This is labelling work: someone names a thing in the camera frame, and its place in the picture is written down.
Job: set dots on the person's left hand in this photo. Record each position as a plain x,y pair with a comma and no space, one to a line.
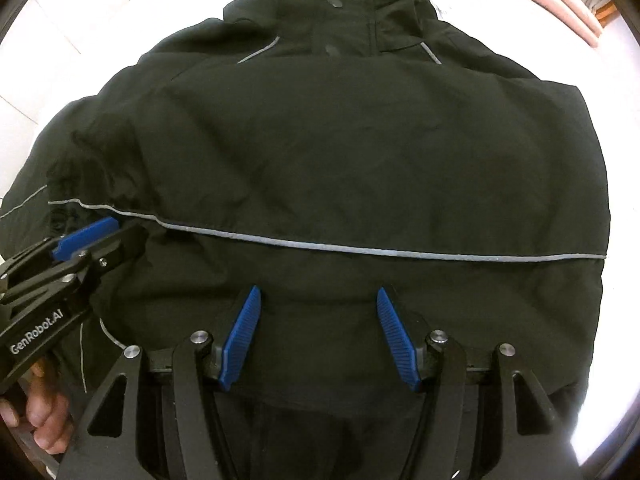
47,410

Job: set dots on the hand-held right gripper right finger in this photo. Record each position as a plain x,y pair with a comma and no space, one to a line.
397,332

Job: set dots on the floral white bed sheet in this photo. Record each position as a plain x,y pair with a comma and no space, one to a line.
590,65

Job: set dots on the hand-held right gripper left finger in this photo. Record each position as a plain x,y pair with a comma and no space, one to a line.
239,332

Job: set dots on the black jacket with reflective piping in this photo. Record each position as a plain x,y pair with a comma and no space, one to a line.
345,160

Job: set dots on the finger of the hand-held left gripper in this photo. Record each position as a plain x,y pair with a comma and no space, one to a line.
87,236
117,250

